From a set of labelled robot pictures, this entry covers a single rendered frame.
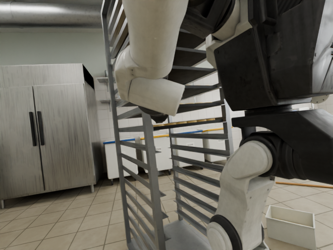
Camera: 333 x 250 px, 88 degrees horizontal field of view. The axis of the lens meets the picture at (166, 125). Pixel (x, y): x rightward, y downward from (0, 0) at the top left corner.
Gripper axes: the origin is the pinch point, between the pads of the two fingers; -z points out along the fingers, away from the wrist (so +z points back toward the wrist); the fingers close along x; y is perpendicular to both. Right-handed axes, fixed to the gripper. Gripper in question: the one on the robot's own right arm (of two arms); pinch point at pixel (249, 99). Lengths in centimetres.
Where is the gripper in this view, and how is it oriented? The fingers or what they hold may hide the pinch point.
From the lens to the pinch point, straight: 88.8
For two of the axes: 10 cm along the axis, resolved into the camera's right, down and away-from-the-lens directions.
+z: 8.4, -0.9, -5.3
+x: -1.1, -9.9, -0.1
